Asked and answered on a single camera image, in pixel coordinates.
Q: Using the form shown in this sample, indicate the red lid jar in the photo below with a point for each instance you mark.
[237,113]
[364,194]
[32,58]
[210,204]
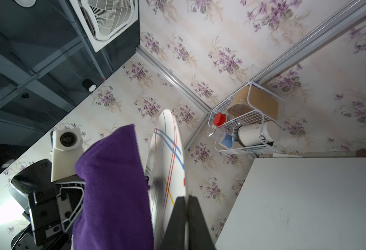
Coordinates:
[219,119]

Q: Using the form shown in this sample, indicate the purple microfibre cloth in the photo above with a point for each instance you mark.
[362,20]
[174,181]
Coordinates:
[116,210]

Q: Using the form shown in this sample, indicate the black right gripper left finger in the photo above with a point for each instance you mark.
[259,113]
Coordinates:
[175,235]

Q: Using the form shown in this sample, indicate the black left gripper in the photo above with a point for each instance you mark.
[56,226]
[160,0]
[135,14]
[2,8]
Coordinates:
[50,207]

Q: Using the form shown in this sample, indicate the ceiling air vent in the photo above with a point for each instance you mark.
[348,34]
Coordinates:
[105,20]

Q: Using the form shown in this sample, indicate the white cylindrical canister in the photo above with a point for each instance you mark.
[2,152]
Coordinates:
[256,134]

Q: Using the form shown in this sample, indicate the black ceiling spotlight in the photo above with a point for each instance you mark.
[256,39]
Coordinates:
[89,85]

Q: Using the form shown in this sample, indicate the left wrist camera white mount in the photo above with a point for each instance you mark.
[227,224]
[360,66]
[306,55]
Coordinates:
[66,150]

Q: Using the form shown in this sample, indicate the brown cardboard box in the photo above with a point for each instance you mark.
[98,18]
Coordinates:
[250,98]

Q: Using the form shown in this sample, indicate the white wire wall basket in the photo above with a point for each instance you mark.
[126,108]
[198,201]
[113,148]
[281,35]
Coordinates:
[254,117]

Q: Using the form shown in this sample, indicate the clear plastic bottle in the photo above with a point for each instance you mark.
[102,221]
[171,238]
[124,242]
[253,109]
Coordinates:
[222,138]

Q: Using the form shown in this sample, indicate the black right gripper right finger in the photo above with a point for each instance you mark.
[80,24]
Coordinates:
[199,237]

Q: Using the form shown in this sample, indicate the round plaid pattern plate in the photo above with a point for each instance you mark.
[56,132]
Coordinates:
[165,172]

